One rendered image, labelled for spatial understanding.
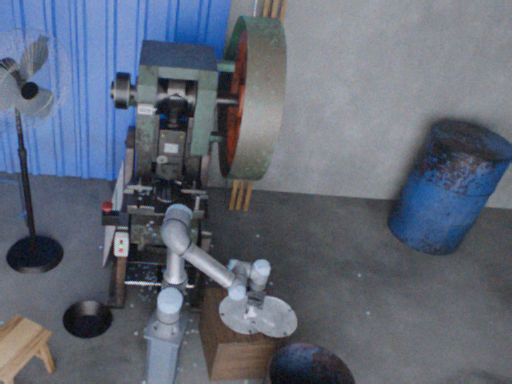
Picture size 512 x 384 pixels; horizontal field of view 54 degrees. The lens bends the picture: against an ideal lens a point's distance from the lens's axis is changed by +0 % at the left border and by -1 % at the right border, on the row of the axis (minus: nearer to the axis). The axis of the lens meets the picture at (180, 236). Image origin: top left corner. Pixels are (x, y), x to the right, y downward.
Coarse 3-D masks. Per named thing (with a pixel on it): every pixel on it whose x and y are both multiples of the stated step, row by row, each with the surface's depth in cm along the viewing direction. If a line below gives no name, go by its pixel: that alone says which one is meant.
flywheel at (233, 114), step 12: (240, 48) 263; (240, 60) 272; (240, 72) 277; (240, 84) 276; (240, 96) 252; (228, 108) 290; (240, 108) 253; (228, 120) 289; (240, 120) 267; (228, 132) 286; (228, 144) 282; (228, 156) 278
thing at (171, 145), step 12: (168, 120) 265; (180, 120) 266; (168, 132) 261; (180, 132) 261; (168, 144) 265; (180, 144) 265; (168, 156) 270; (180, 156) 270; (156, 168) 275; (168, 168) 272; (180, 168) 275
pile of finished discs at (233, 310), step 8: (224, 304) 280; (232, 304) 281; (240, 304) 281; (224, 312) 275; (232, 312) 276; (240, 312) 276; (224, 320) 271; (232, 320) 271; (240, 320) 272; (248, 320) 272; (232, 328) 267; (240, 328) 268; (248, 328) 268; (256, 328) 269
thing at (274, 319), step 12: (264, 300) 284; (276, 300) 286; (264, 312) 276; (276, 312) 278; (288, 312) 280; (252, 324) 269; (264, 324) 270; (276, 324) 271; (288, 324) 273; (276, 336) 265
